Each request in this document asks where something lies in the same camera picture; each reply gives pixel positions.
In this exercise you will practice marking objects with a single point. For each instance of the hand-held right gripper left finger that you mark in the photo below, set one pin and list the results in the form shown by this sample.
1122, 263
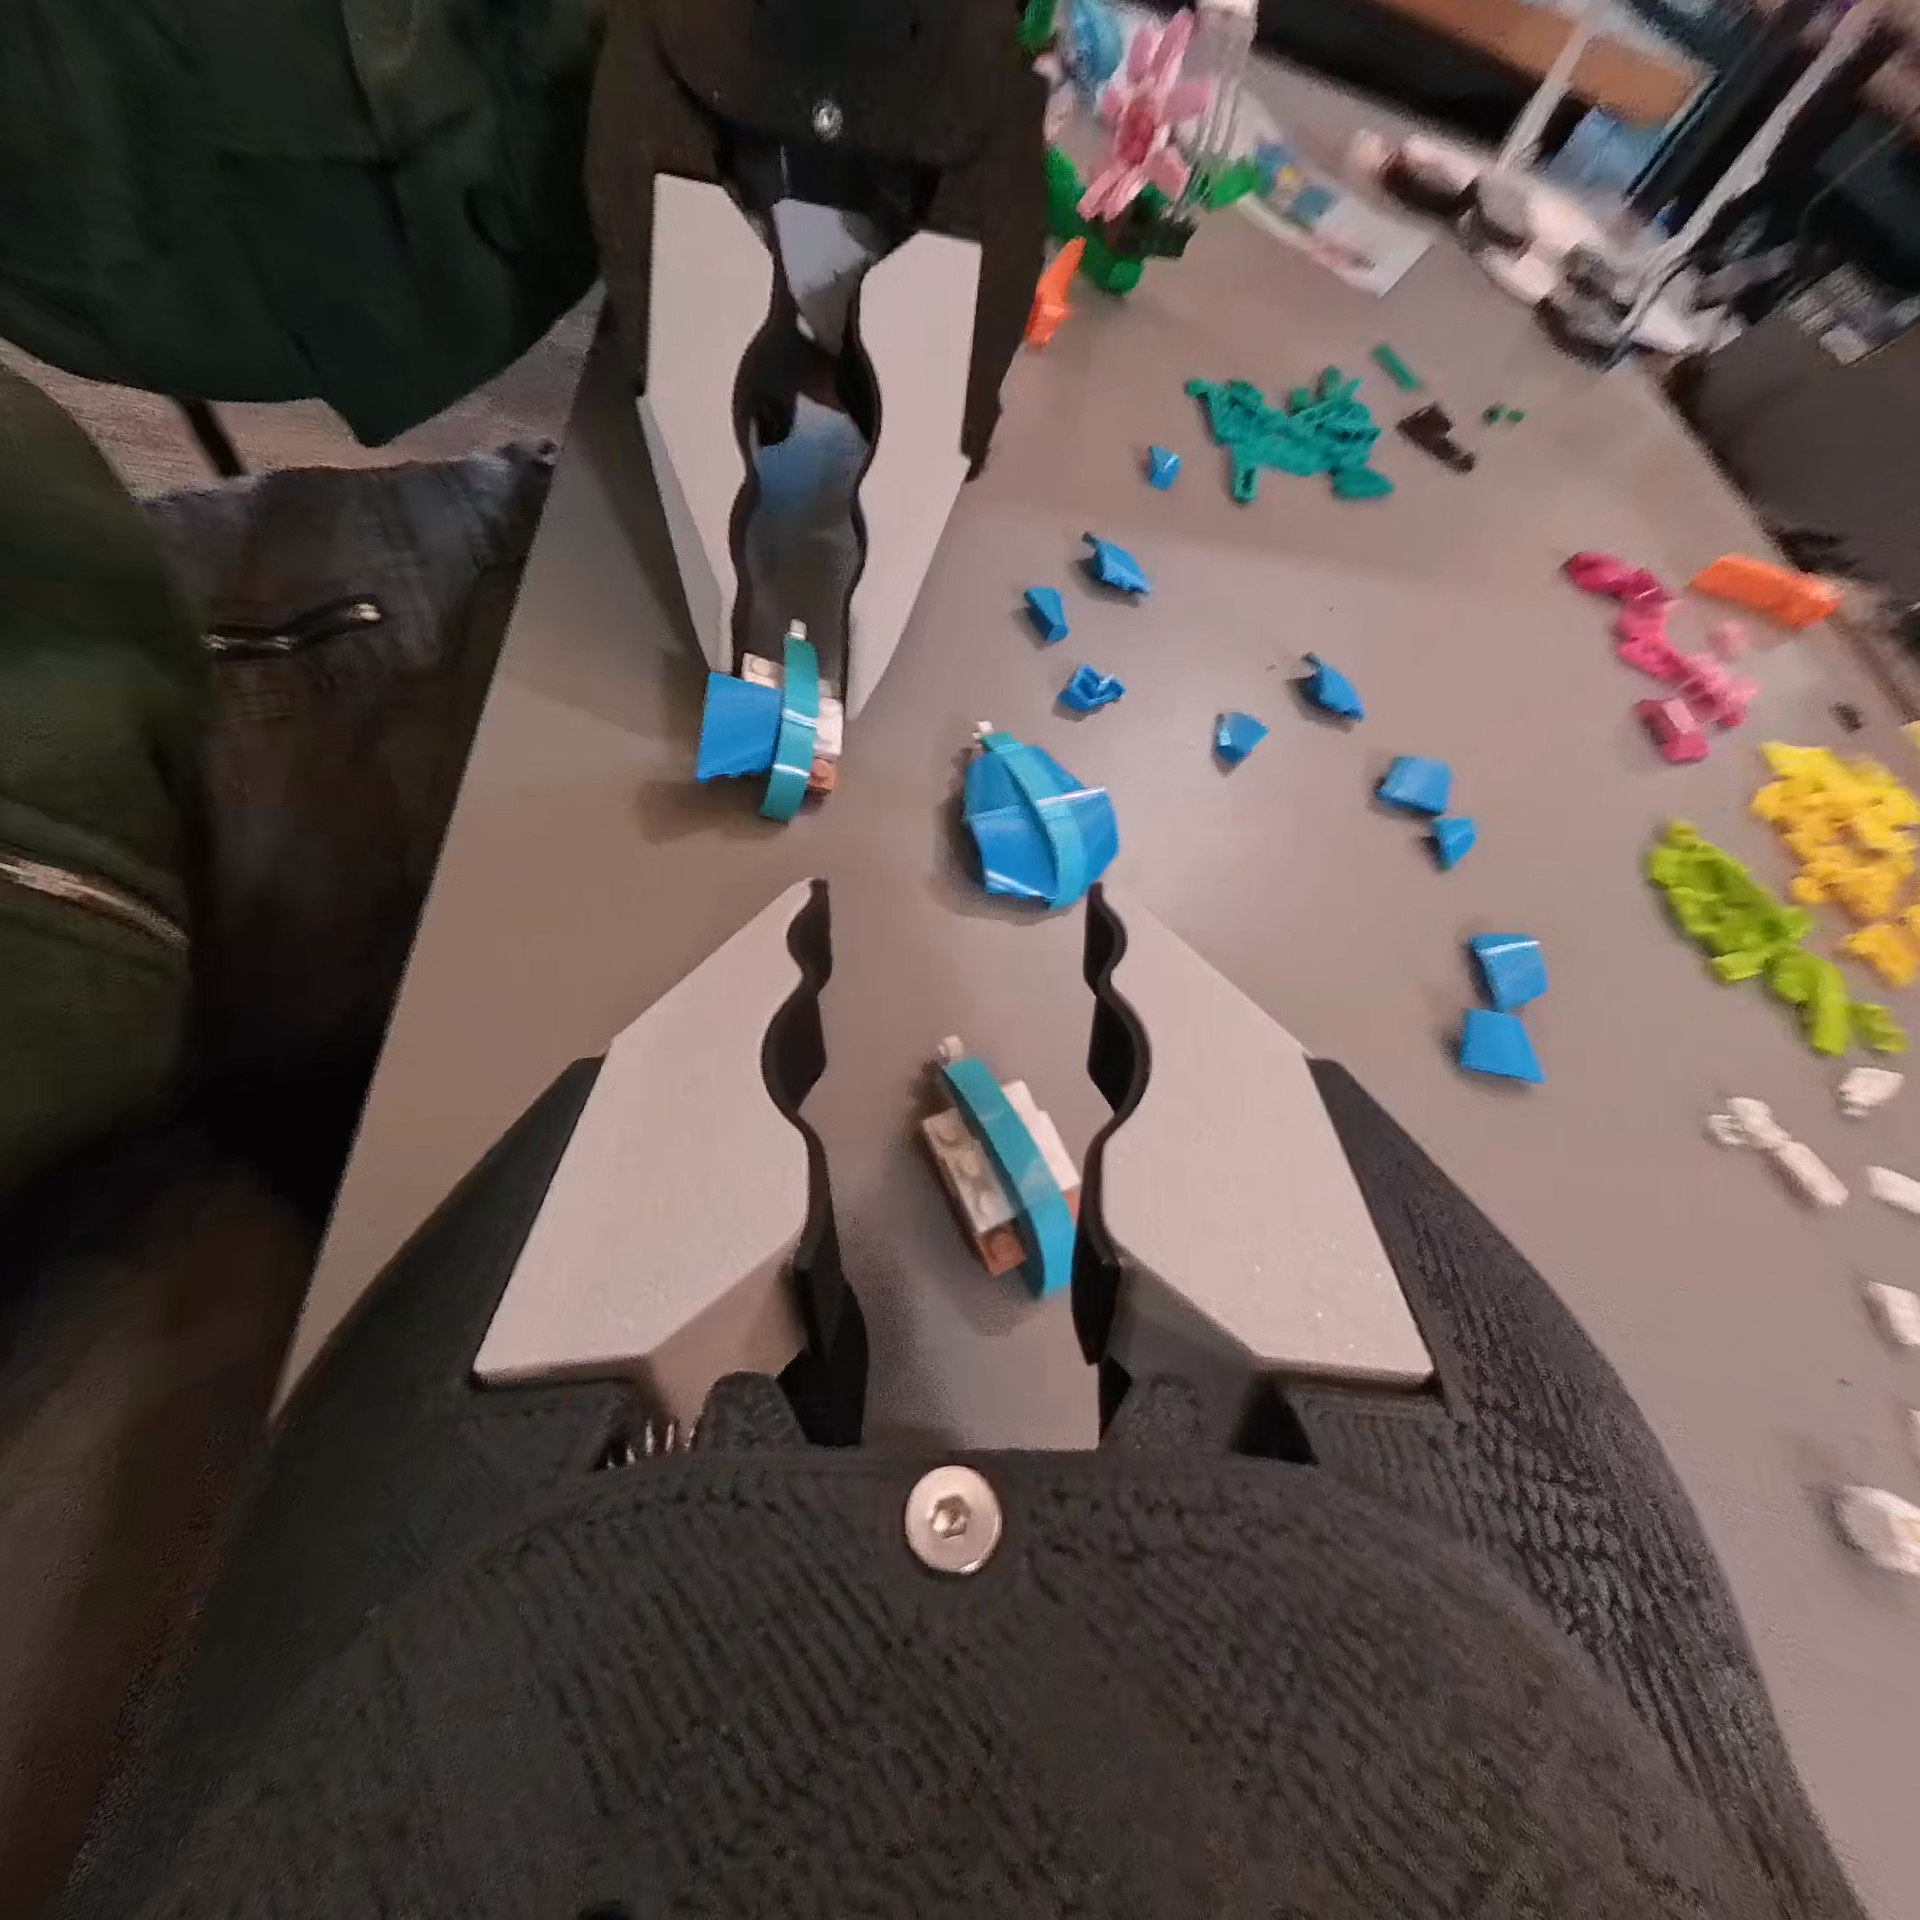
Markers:
660, 1202

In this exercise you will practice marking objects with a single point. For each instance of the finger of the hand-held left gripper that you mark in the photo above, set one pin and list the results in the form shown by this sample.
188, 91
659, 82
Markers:
918, 436
689, 421

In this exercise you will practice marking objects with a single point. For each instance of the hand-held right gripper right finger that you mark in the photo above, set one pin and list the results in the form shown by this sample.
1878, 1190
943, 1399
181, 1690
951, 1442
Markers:
1246, 1202

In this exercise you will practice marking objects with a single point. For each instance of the teal arch white brick assembly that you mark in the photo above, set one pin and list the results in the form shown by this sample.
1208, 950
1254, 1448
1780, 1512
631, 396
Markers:
1007, 1186

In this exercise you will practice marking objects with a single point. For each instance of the blue and white brick assembly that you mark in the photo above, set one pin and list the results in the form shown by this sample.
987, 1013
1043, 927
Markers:
768, 728

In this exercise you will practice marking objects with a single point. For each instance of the small orange toy piece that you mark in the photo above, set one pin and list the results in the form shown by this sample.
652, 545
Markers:
1055, 296

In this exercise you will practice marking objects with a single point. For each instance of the pink flower toy brick model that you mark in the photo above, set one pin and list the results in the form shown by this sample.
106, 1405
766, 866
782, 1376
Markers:
1139, 165

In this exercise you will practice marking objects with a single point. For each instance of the heap of teal green bricks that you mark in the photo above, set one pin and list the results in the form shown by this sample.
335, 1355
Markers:
1297, 436

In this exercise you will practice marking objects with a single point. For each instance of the dark grey zipped bag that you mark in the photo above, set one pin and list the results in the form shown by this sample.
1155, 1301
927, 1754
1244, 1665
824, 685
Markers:
345, 630

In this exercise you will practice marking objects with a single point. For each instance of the round blue toy brick model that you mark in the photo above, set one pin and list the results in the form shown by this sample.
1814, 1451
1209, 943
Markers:
1037, 826

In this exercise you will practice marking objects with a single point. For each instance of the scattered loose blue toy bricks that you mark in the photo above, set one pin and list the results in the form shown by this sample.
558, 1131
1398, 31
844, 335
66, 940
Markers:
1416, 785

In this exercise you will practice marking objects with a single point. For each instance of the instruction booklet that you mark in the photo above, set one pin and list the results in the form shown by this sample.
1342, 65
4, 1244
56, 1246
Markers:
1343, 234

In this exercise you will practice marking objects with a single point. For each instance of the small green toy brick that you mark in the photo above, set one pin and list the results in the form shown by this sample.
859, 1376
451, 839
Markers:
1394, 366

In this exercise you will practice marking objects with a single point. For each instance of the dark brown toy brick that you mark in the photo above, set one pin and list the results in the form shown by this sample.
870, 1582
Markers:
1437, 436

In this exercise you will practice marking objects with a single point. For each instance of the scattered white toy bricks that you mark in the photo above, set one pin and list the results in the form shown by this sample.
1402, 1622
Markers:
1777, 1148

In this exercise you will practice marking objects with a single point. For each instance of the heap of lime toy bricks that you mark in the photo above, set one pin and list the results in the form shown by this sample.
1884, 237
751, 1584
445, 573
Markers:
1747, 931

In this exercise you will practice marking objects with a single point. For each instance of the heap of pink toy bricks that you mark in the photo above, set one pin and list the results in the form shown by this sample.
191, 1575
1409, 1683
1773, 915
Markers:
1665, 662

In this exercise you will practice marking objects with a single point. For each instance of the heap of yellow toy bricks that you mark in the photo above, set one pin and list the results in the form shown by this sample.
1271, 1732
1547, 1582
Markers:
1845, 841

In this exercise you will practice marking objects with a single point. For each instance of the person's dark green jacket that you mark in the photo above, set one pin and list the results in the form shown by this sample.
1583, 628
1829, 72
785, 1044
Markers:
75, 781

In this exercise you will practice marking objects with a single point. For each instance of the long orange toy brick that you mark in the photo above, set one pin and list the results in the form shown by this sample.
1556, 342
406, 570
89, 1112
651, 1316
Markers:
1767, 589

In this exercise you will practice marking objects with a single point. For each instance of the white metal stand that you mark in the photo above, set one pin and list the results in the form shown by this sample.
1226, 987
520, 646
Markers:
1724, 165

